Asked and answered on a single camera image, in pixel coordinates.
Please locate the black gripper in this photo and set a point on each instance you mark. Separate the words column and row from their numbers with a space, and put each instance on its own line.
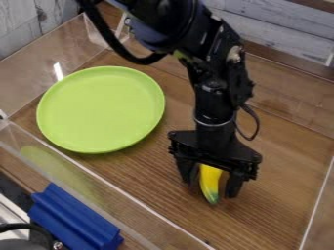
column 214, row 144

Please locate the yellow toy banana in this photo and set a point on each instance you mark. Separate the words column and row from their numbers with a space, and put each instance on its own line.
column 209, row 182

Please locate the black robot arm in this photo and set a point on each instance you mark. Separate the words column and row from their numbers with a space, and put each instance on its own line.
column 181, row 28

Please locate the green round plate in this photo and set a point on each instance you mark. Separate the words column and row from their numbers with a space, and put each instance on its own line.
column 100, row 109

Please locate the blue plastic block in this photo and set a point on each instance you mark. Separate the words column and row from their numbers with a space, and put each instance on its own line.
column 78, row 226

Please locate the yellow labelled tin can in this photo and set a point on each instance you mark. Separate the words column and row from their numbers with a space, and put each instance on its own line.
column 181, row 55

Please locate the clear acrylic front wall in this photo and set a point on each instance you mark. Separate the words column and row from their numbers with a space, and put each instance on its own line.
column 36, row 164

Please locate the clear acrylic triangle bracket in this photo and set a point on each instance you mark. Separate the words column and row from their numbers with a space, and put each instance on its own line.
column 95, row 38

